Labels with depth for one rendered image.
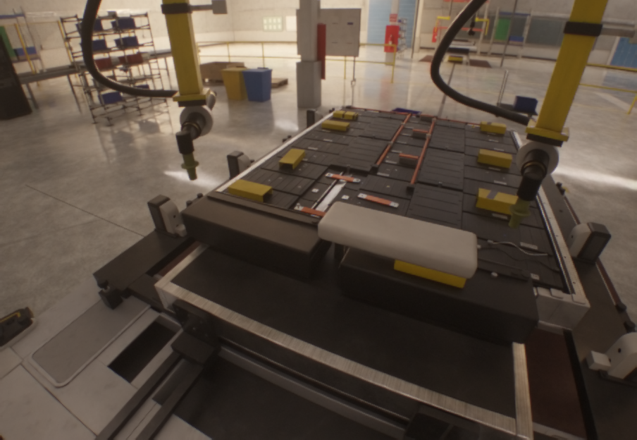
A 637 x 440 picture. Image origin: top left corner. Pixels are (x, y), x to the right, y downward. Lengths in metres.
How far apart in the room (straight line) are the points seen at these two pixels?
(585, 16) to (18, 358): 1.53
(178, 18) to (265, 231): 0.54
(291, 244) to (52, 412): 0.70
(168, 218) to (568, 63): 1.23
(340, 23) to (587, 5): 8.61
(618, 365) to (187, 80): 1.24
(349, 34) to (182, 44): 8.44
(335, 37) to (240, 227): 8.60
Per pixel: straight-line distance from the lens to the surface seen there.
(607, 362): 1.04
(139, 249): 1.26
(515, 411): 0.73
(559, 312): 1.01
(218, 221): 0.87
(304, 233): 0.79
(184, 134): 0.68
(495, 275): 0.77
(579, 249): 1.36
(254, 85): 7.00
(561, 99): 0.73
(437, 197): 1.19
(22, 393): 1.10
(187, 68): 0.80
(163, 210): 1.21
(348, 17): 9.14
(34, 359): 1.14
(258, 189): 1.13
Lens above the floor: 1.58
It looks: 32 degrees down
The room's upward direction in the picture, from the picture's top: straight up
